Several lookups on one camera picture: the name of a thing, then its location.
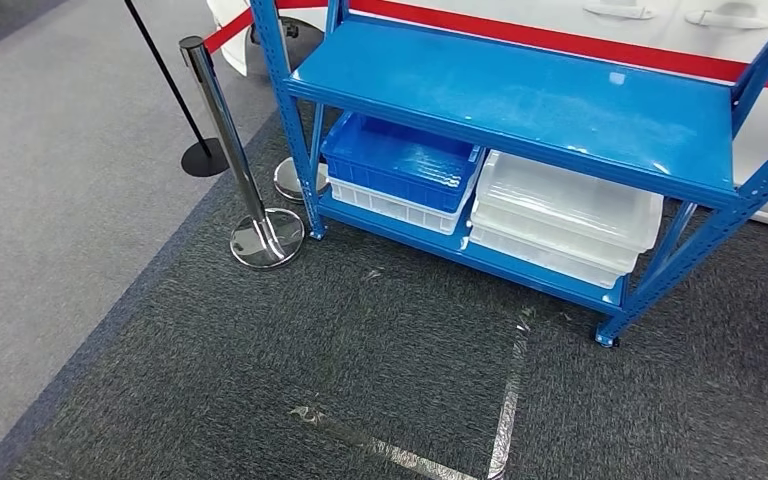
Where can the red barrier belt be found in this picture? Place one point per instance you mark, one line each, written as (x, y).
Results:
(556, 40)

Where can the blue metal shelf rack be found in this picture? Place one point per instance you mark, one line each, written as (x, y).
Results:
(523, 99)

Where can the black base stanchion post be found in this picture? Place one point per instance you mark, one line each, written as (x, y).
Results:
(202, 159)

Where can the silver floor tape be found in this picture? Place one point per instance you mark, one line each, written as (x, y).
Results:
(506, 411)

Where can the blue plastic bin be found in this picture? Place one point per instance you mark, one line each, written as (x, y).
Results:
(397, 159)

